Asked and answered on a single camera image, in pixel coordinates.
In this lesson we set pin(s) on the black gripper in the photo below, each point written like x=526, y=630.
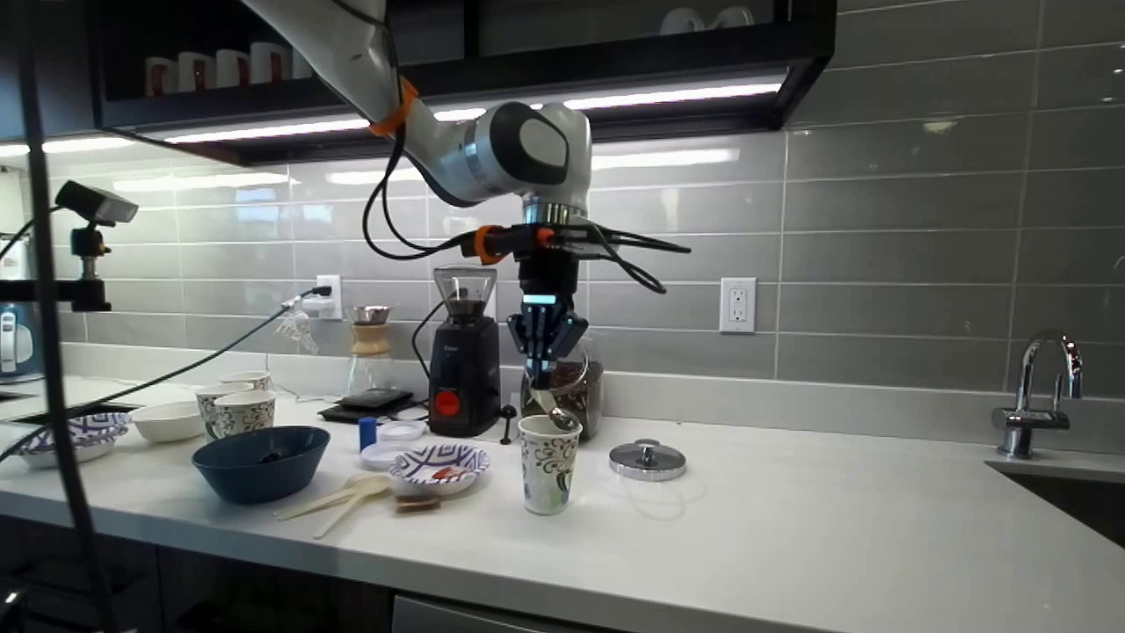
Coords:
x=545, y=313

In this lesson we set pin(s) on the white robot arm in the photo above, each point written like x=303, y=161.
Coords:
x=535, y=151

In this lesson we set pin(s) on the glass jar with coffee beans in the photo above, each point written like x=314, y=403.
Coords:
x=578, y=386

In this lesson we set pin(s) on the black coffee grinder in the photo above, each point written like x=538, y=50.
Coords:
x=465, y=357

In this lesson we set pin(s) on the patterned paper cup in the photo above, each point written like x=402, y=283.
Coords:
x=545, y=461

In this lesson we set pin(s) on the glass pour-over coffee maker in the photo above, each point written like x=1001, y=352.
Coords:
x=371, y=352

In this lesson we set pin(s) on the silver jar lid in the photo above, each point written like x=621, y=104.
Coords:
x=648, y=457

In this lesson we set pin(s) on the blue patterned paper plate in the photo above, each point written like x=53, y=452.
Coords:
x=437, y=468

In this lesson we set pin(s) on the black kitchen scale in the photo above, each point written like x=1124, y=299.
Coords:
x=373, y=403

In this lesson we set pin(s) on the white round lid right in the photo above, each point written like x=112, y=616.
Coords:
x=382, y=456

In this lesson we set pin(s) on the small blue cylinder cap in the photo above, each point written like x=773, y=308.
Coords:
x=367, y=431

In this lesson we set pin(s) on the wooden disposable cutlery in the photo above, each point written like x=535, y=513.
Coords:
x=349, y=497

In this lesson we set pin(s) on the dark blue bowl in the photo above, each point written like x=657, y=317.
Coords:
x=262, y=464

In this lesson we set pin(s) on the patterned ceramic mug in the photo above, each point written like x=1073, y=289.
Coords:
x=236, y=406

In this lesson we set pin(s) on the white small bowl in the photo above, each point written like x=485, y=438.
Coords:
x=168, y=422

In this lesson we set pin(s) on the blue patterned bowl far left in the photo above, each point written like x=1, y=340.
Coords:
x=88, y=434

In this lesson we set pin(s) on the black overhead cabinet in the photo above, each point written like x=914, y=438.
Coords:
x=638, y=66

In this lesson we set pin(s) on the white light switch plate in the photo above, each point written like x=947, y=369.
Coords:
x=737, y=308

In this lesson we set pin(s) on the white wall outlet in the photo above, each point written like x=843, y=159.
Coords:
x=330, y=297

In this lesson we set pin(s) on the black camera on mount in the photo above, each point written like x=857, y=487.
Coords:
x=87, y=245

